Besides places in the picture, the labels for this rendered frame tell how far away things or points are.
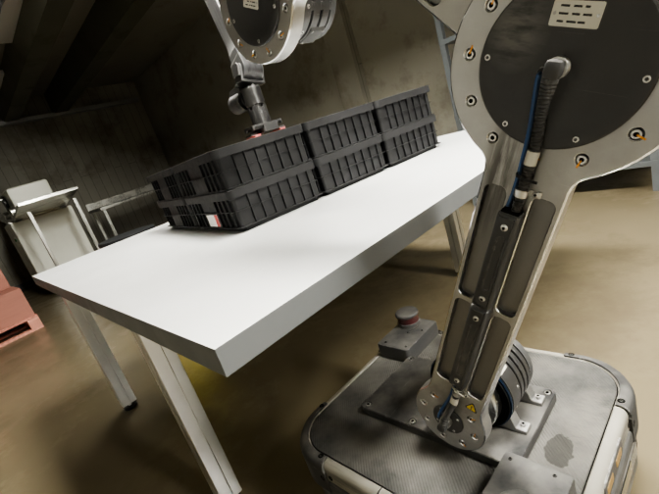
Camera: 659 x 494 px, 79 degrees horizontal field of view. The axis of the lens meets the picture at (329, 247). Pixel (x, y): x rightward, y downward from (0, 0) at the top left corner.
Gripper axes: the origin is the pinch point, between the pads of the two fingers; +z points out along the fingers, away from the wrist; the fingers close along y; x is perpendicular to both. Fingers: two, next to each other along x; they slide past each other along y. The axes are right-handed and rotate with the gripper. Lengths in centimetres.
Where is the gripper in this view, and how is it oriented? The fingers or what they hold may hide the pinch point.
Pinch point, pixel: (272, 153)
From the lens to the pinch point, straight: 126.5
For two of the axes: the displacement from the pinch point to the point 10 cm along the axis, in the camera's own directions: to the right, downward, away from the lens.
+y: -7.7, 3.9, -5.0
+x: 5.6, 0.5, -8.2
